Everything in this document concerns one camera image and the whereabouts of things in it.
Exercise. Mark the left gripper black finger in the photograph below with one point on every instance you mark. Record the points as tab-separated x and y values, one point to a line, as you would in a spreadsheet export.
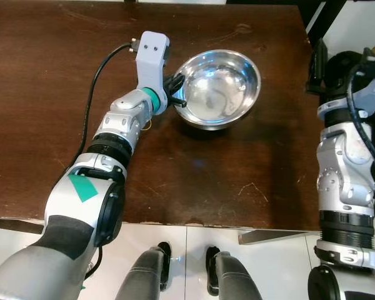
178	80
179	100

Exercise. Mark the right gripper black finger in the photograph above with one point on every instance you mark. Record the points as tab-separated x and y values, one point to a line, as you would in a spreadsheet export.
317	69

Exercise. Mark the shiny steel bowl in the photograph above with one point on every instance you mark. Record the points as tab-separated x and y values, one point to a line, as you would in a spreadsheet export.
219	87

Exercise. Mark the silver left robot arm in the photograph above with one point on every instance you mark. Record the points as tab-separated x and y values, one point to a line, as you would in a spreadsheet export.
112	137

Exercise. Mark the thin yellow rubber band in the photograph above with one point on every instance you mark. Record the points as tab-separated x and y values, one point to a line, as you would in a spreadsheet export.
151	125

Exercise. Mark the grey right robot leg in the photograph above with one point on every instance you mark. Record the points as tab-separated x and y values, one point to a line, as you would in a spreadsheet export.
234	278

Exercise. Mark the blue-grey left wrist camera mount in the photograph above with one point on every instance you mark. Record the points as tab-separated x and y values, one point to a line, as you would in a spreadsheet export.
153	56

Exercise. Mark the black metal frame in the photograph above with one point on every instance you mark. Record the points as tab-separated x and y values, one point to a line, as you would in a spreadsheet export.
325	22

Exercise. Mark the grey metal table bracket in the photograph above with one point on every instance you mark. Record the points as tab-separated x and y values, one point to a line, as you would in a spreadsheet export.
269	236

